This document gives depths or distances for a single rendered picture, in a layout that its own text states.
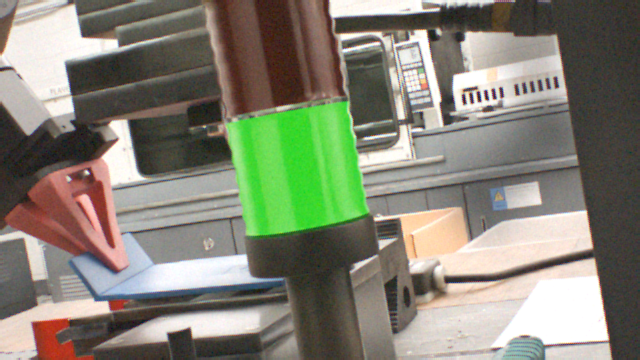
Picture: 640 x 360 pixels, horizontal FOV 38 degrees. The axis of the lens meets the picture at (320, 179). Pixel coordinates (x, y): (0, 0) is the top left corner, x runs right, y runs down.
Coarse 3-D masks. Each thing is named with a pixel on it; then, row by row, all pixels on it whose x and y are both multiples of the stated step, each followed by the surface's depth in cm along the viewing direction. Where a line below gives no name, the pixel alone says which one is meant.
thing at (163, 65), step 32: (96, 0) 54; (128, 0) 53; (160, 0) 53; (192, 0) 52; (96, 32) 54; (128, 32) 52; (160, 32) 52; (192, 32) 48; (64, 64) 51; (96, 64) 50; (128, 64) 50; (160, 64) 49; (192, 64) 48; (96, 96) 51; (128, 96) 50; (160, 96) 49; (192, 96) 49; (224, 128) 51
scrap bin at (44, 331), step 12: (120, 300) 91; (36, 324) 81; (48, 324) 80; (60, 324) 80; (36, 336) 81; (48, 336) 80; (36, 348) 81; (48, 348) 81; (60, 348) 80; (72, 348) 80
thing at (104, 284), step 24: (72, 264) 60; (96, 264) 61; (144, 264) 65; (168, 264) 65; (192, 264) 64; (216, 264) 62; (240, 264) 61; (96, 288) 60; (120, 288) 60; (144, 288) 59; (168, 288) 58
